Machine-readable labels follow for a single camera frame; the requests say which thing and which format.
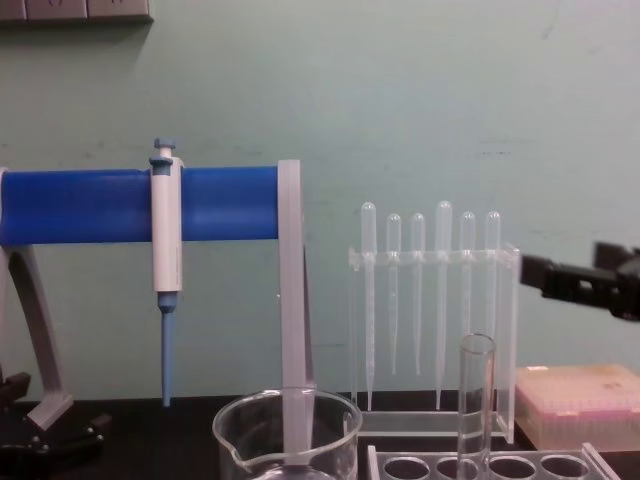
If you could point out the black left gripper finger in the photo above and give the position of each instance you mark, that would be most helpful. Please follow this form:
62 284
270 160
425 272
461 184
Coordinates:
12 387
85 432

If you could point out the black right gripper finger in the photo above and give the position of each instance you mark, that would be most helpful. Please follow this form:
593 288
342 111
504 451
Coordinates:
612 254
565 282

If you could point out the short clear plastic transfer pipette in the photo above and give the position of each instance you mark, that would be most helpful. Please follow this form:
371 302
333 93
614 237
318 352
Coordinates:
467 232
493 232

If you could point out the clear acrylic pipette rack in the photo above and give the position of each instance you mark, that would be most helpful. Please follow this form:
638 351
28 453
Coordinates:
509 350

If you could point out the pink pipette tip box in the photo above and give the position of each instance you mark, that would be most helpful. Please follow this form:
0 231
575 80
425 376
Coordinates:
575 400

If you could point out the clear glass test tube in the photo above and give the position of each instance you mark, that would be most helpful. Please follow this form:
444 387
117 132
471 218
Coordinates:
477 400

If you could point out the clear acrylic test tube rack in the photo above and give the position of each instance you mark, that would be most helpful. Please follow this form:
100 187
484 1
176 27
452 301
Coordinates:
560 452

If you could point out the clear glass beaker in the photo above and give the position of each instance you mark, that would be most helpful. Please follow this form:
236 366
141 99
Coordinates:
260 430

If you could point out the blue and grey pipette stand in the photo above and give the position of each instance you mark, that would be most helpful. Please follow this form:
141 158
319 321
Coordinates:
80 205

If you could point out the long clear plastic transfer pipette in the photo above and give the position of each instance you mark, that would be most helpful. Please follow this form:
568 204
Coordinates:
368 225

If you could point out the white and blue micropipette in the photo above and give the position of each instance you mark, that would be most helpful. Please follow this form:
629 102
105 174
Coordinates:
167 240

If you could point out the grey wall socket panel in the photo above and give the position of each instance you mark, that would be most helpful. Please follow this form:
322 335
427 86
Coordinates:
75 9

